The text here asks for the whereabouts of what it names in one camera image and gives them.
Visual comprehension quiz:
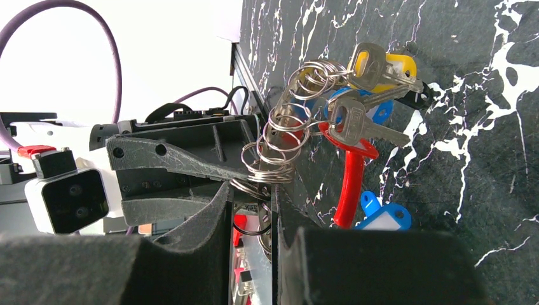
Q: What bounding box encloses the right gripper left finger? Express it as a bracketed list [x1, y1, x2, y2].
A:
[1, 182, 233, 304]

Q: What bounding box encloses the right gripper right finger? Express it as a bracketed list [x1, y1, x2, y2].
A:
[271, 186, 484, 304]

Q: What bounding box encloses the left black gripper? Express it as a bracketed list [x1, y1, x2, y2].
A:
[88, 114, 261, 226]

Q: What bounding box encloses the blue key tag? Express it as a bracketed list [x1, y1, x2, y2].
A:
[354, 191, 412, 231]

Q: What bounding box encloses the metal key organizer red handle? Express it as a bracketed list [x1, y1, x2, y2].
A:
[232, 42, 428, 228]

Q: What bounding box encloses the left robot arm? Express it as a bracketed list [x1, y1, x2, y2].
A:
[1, 111, 260, 234]

